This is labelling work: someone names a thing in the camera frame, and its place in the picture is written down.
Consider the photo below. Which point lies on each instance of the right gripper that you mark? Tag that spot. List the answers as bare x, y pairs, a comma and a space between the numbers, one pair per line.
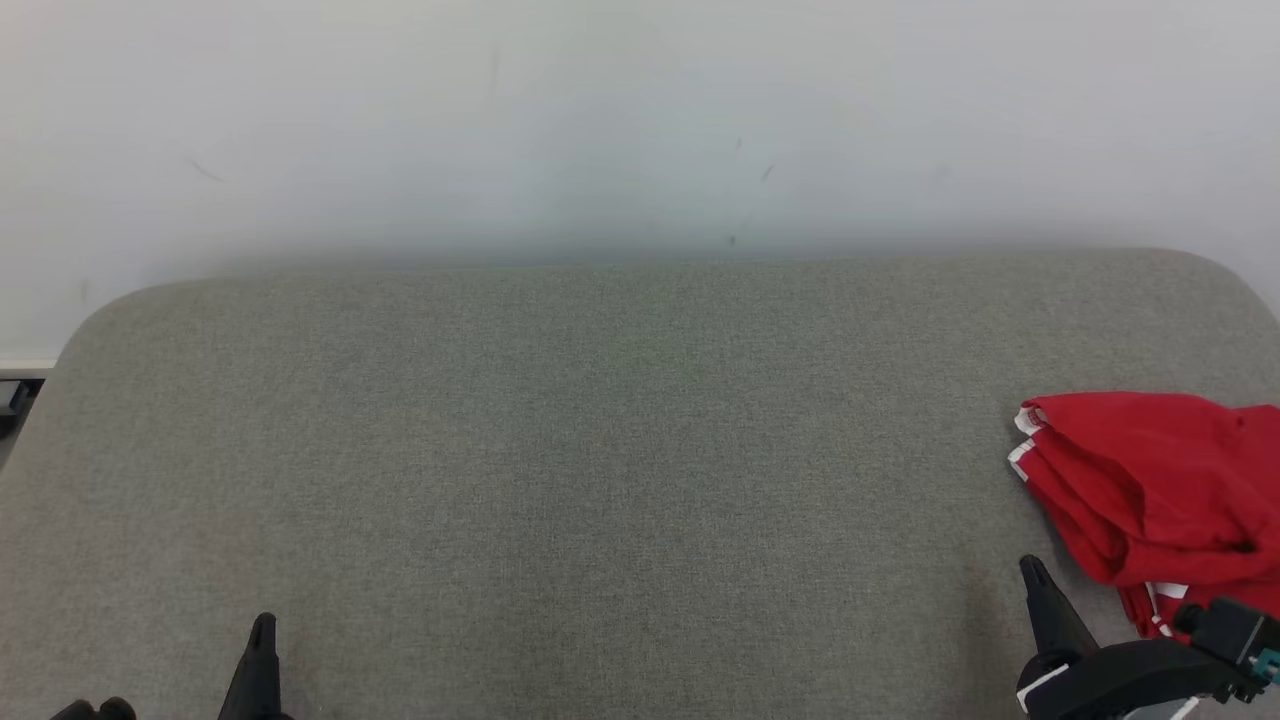
1120, 680

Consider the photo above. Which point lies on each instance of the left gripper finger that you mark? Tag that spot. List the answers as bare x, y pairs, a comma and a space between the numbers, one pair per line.
258, 680

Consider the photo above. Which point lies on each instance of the red jersey with striped trim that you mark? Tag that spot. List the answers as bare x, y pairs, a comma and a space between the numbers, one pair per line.
1135, 605

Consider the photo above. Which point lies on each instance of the red shorts with white stripes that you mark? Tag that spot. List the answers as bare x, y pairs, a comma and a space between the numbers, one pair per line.
1150, 470

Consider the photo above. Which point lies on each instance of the dark object beside sofa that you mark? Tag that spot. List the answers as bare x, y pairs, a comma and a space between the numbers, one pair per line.
12, 400

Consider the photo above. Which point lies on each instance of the grey fabric sofa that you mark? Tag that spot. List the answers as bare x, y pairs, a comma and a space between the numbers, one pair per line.
600, 480

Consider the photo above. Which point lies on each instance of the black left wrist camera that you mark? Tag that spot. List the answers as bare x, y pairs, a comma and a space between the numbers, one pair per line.
100, 710

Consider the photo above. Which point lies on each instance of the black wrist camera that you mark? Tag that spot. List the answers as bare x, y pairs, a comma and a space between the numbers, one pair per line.
1225, 630
100, 710

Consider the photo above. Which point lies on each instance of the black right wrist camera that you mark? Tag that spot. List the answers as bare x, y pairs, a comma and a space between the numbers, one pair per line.
1225, 630

